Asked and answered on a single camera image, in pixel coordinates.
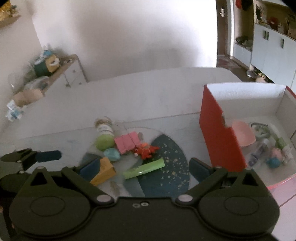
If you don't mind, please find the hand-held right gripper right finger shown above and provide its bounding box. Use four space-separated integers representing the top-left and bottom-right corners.
175 157 267 205

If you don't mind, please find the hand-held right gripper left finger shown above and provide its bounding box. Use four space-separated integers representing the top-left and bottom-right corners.
29 159 115 205

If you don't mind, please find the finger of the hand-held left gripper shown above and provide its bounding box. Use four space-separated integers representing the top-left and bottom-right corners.
0 148 62 171

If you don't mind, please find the yellow box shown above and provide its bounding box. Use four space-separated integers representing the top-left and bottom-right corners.
89 157 117 186

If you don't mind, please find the red cardboard box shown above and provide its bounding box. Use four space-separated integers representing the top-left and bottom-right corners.
199 82 296 208

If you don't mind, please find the pink bowl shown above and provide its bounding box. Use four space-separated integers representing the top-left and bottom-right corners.
232 120 256 147

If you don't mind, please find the small clear bottle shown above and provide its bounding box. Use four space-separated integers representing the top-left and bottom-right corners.
248 138 270 166

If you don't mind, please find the small white toy figure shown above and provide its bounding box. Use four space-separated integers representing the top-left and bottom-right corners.
251 122 270 140

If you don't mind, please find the blue and pink toy figure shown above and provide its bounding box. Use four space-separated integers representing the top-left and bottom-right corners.
265 148 283 169

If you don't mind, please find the white and green pen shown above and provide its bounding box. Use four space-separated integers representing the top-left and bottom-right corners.
269 125 290 154

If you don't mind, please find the teal round toy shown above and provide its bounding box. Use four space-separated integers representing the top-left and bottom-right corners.
104 148 121 162

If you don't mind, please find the light green ball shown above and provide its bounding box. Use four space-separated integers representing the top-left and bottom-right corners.
96 134 115 151

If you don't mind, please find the small glass jar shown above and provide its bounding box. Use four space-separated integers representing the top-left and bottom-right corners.
94 116 114 138

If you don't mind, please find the pink block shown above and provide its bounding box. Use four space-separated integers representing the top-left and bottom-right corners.
114 131 140 154

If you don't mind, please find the green stick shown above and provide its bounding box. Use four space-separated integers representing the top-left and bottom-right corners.
122 159 165 180

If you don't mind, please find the red toy figure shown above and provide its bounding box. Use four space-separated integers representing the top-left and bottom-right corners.
133 143 161 160

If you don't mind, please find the brown cardboard box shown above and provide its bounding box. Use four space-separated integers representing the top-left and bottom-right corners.
12 88 45 106

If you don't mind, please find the wooden sideboard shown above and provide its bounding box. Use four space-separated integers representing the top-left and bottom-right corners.
43 54 89 96

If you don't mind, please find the dark green tissue box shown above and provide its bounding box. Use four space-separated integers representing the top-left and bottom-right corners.
34 54 61 77

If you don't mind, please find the patterned rug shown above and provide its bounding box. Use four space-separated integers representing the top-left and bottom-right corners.
217 55 241 70

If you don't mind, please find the white base cabinet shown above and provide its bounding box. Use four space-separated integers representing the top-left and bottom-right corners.
232 23 296 85

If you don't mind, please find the brown door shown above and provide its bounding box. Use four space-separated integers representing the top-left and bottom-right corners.
216 0 234 57

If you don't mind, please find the yellow ornament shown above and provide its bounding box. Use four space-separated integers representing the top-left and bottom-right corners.
0 2 18 21

